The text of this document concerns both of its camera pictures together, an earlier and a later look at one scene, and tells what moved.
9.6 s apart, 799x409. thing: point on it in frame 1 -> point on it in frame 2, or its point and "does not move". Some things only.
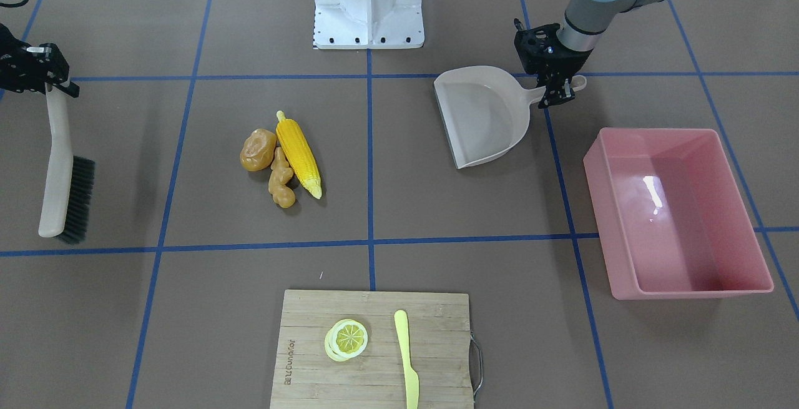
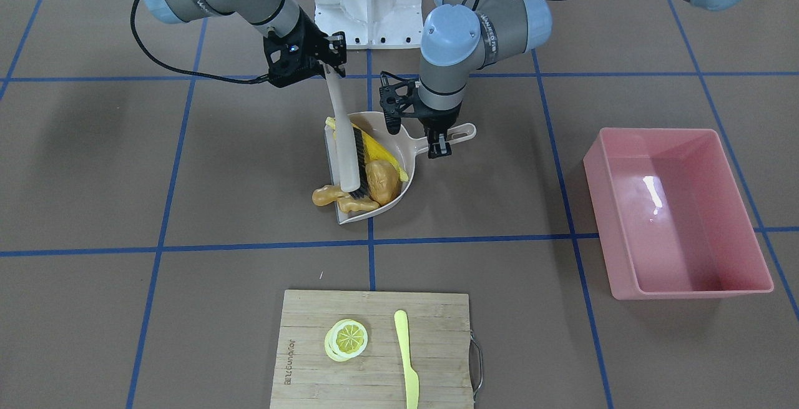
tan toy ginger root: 281,173 -> 344,201
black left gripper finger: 556,93 -> 437,146
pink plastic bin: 671,216 does not move
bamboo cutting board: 437,331 does not move
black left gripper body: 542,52 -> 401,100
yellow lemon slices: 346,340 does not move
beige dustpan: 484,110 -> 402,146
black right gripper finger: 72,90 -> 341,70
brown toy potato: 258,150 -> 383,181
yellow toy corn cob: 299,153 -> 374,148
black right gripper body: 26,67 -> 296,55
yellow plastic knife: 411,376 does not move
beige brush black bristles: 69,178 -> 354,177
